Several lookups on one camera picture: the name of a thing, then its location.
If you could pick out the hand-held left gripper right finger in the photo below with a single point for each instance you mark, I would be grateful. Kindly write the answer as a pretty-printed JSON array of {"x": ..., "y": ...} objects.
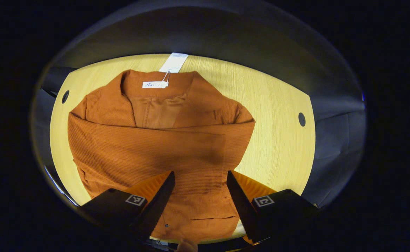
[{"x": 242, "y": 206}]

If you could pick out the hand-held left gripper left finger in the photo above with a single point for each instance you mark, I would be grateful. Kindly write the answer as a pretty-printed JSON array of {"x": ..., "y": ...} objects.
[{"x": 155, "y": 206}]

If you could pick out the white paper hang tag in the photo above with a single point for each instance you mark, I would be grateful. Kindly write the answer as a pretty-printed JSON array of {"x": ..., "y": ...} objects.
[{"x": 173, "y": 62}]

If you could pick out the orange button jacket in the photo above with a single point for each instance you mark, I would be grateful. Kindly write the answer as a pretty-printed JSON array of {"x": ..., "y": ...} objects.
[{"x": 156, "y": 147}]

